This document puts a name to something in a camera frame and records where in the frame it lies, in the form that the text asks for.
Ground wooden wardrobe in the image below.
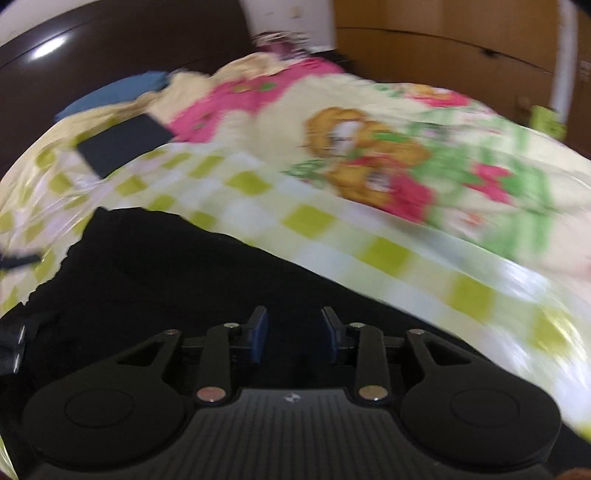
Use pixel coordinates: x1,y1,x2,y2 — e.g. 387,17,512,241
334,1,590,130

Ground dark wooden headboard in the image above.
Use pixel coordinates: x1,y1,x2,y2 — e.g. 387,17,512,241
1,1,253,172

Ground cartoon floral quilt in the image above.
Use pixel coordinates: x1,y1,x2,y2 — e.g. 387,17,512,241
149,54,590,278

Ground dark blue notebook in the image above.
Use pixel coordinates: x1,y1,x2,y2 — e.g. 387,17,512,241
76,114,174,179

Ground green checkered plastic bed cover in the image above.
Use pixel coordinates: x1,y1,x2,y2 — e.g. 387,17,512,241
1,126,590,435

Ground black pants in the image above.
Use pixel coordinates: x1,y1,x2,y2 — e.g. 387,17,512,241
0,207,491,480

